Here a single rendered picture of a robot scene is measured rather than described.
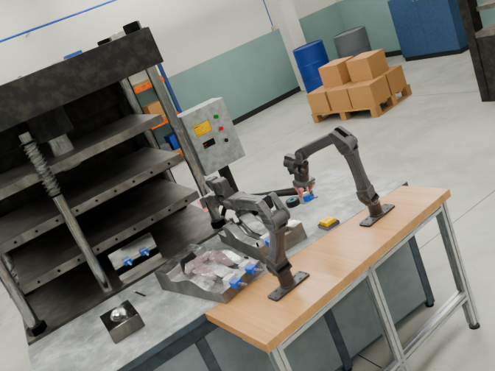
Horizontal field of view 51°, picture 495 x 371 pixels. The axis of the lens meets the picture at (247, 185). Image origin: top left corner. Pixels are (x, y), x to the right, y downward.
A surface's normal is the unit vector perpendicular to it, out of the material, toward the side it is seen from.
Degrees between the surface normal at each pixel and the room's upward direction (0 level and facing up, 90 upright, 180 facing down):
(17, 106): 90
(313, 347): 90
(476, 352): 0
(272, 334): 0
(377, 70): 90
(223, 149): 90
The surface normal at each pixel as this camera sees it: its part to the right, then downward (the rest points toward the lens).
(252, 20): 0.49, 0.10
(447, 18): -0.79, 0.47
